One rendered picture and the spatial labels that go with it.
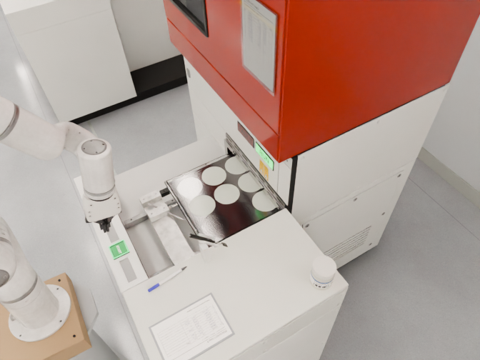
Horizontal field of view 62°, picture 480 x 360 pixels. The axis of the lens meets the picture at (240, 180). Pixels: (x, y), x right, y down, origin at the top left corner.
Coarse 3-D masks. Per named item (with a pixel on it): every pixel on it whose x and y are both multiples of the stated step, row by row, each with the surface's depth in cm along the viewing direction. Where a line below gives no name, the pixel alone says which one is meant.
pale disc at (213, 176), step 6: (210, 168) 166; (216, 168) 166; (204, 174) 164; (210, 174) 164; (216, 174) 164; (222, 174) 164; (204, 180) 162; (210, 180) 162; (216, 180) 162; (222, 180) 162
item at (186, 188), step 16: (224, 160) 168; (192, 176) 163; (240, 176) 163; (176, 192) 158; (192, 192) 158; (208, 192) 158; (240, 192) 157; (256, 192) 157; (224, 208) 153; (240, 208) 153; (208, 224) 148; (224, 224) 148; (240, 224) 148
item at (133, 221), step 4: (176, 196) 163; (172, 200) 162; (168, 204) 161; (172, 204) 162; (144, 212) 159; (136, 216) 158; (140, 216) 158; (144, 216) 158; (128, 220) 157; (132, 220) 157; (136, 220) 157; (140, 220) 158; (144, 220) 160; (128, 224) 156; (132, 224) 158; (128, 228) 158
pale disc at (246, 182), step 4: (244, 176) 162; (248, 176) 162; (240, 180) 161; (244, 180) 161; (248, 180) 161; (252, 180) 161; (240, 184) 160; (244, 184) 160; (248, 184) 160; (252, 184) 160; (256, 184) 160; (240, 188) 159; (244, 188) 159; (248, 188) 159; (252, 188) 159; (256, 188) 158; (260, 188) 158
